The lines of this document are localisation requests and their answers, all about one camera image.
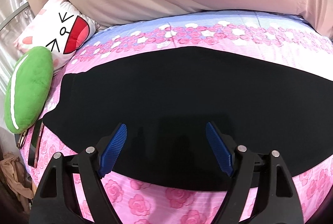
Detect tan cloth on floor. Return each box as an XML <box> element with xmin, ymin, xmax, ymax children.
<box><xmin>1</xmin><ymin>152</ymin><xmax>34</xmax><ymax>214</ymax></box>

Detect eyeglasses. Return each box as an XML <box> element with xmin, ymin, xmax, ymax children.
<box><xmin>15</xmin><ymin>129</ymin><xmax>29</xmax><ymax>149</ymax></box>

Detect green plush toy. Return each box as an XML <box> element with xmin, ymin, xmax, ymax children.
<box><xmin>4</xmin><ymin>46</ymin><xmax>54</xmax><ymax>134</ymax></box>

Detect black pants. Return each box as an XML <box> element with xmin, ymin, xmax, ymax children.
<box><xmin>43</xmin><ymin>47</ymin><xmax>332</xmax><ymax>191</ymax></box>

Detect dark smartphone with red case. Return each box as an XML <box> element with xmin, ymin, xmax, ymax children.
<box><xmin>28</xmin><ymin>119</ymin><xmax>44</xmax><ymax>168</ymax></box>

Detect white cartoon face pillow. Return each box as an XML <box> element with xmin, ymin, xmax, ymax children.
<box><xmin>14</xmin><ymin>0</ymin><xmax>99</xmax><ymax>72</ymax></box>

